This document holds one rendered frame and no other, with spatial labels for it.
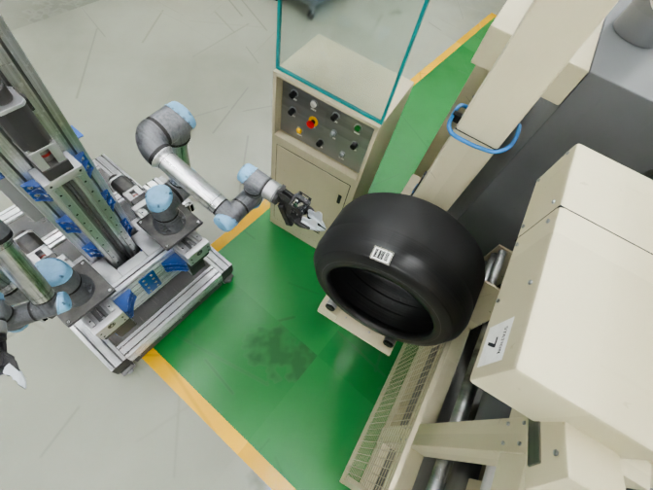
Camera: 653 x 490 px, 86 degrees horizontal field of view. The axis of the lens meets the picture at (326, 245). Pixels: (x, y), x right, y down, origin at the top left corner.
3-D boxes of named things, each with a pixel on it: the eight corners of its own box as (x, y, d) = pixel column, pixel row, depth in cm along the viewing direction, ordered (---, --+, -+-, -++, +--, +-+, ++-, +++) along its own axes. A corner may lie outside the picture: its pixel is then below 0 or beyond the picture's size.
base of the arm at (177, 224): (147, 222, 172) (140, 211, 163) (171, 204, 179) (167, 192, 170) (167, 240, 169) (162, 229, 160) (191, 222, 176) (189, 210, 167)
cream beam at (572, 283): (533, 179, 96) (575, 139, 83) (622, 226, 93) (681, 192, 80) (463, 380, 67) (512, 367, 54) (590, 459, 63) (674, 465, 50)
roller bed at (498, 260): (463, 273, 164) (499, 243, 139) (491, 290, 163) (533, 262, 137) (448, 307, 155) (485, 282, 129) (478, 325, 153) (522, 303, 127)
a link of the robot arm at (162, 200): (145, 212, 163) (136, 194, 152) (166, 194, 170) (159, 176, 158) (164, 226, 162) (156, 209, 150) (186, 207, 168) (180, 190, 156)
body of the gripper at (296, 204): (302, 214, 118) (272, 193, 118) (297, 226, 125) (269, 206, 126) (314, 198, 122) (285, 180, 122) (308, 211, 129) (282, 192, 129)
